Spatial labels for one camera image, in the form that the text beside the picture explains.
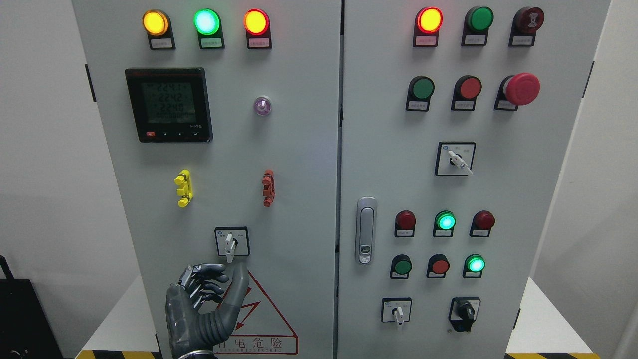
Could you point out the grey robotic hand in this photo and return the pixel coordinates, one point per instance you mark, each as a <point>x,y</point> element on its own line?
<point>196,314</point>

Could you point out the white rotary selector switch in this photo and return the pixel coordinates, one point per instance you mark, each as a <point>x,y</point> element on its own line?
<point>232,242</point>
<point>455,159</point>
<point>396,310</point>

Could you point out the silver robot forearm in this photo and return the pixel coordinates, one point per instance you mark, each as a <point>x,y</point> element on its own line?
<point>197,354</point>

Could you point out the red high voltage warning sticker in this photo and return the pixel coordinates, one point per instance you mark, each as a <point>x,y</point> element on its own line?
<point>261,328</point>

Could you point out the yellow terminal clip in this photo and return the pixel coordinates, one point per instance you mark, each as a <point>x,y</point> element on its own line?
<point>184,188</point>

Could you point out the black bag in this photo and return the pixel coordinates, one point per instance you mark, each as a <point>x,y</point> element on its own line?
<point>25,332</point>

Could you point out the red terminal clip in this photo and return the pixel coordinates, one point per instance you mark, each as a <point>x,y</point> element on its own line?
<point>268,188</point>

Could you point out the black digital power meter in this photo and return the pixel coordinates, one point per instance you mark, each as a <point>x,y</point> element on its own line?
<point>170,105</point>

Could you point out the small purple indicator lamp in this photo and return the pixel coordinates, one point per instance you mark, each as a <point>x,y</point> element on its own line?
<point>262,106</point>

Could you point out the dark red indicator light left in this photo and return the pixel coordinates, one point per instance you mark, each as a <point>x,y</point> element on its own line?
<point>405,224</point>

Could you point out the dark red indicator light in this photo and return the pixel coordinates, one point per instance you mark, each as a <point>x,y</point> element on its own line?
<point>482,224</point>
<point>405,224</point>

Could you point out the grey electrical control cabinet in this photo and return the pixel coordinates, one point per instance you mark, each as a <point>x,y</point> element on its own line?
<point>337,75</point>

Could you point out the red push button lower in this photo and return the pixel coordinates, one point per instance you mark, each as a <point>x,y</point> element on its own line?
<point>438,266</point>

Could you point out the red push button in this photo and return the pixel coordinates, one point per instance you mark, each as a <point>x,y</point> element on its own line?
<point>438,266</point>
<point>465,93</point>

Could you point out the lit green indicator light middle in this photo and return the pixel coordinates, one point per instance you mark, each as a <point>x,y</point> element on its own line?
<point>444,224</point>

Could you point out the lit green push button lower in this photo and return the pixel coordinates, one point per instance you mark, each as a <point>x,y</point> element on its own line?
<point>473,266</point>

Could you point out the yellow indicator light top left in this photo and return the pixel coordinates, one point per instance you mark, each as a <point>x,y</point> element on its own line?
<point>159,31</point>

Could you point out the green indicator light top left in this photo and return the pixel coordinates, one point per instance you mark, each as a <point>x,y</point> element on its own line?
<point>209,29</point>

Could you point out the dark red indicator light right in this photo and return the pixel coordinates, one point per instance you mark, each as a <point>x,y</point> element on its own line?
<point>482,224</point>

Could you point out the red indicator light left door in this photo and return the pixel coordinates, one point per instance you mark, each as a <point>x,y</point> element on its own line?
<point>257,27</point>

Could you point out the red indicator light door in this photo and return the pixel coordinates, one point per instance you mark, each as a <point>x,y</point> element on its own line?
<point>257,27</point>
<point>427,26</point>

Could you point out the green push button upper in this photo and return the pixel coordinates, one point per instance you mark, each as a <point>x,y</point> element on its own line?
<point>420,90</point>

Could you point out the white platform with hazard stripes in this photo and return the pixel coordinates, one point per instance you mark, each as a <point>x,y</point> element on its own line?
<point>540,333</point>

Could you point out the red push button upper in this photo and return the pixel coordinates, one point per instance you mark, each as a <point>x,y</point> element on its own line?
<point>465,93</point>

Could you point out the red indicator light right door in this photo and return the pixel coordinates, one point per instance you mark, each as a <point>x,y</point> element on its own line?
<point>427,26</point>

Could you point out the red emergency stop button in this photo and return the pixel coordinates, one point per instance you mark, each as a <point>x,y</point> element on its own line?
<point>516,90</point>

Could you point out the green indicator light unlit top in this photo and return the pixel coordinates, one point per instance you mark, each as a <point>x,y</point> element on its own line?
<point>476,24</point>

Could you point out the dark red buzzer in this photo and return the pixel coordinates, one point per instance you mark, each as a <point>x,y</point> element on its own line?
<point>526,22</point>

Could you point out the silver door handle lock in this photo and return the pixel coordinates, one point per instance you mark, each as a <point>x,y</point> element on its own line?
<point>365,229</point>

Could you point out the black rotary knob switch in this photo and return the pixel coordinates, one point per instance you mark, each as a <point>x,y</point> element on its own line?
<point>463,313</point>

